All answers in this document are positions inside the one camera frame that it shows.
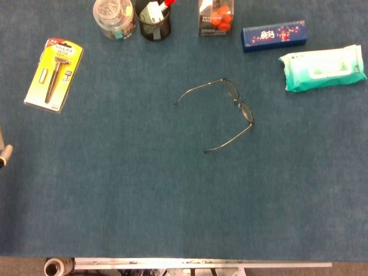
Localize green white wet wipes pack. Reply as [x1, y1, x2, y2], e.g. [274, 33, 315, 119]
[278, 44, 368, 93]

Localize yellow razor blister pack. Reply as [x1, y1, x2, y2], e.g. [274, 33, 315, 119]
[23, 38, 84, 114]

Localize thin black metal eyeglasses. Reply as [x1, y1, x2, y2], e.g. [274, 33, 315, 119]
[174, 78, 255, 154]

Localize long blue printed box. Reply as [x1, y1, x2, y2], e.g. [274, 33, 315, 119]
[240, 20, 308, 53]

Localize black mesh pen holder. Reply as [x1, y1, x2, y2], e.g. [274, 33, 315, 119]
[134, 0, 173, 42]

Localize small clear paper clip box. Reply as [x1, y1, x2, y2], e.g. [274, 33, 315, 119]
[96, 0, 123, 18]

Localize blue felt table cloth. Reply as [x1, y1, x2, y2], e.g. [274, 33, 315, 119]
[0, 0, 368, 258]

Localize clear jar of binder clips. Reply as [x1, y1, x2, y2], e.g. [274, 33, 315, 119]
[92, 0, 136, 41]

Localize roll of clear film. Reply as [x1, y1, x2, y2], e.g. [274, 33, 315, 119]
[44, 258, 75, 276]

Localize aluminium rail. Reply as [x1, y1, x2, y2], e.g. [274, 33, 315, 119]
[74, 258, 333, 270]

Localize green white box in holder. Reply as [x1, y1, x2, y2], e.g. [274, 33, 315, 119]
[139, 1, 166, 23]

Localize red capped marker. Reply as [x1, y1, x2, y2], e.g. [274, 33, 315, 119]
[159, 0, 177, 14]

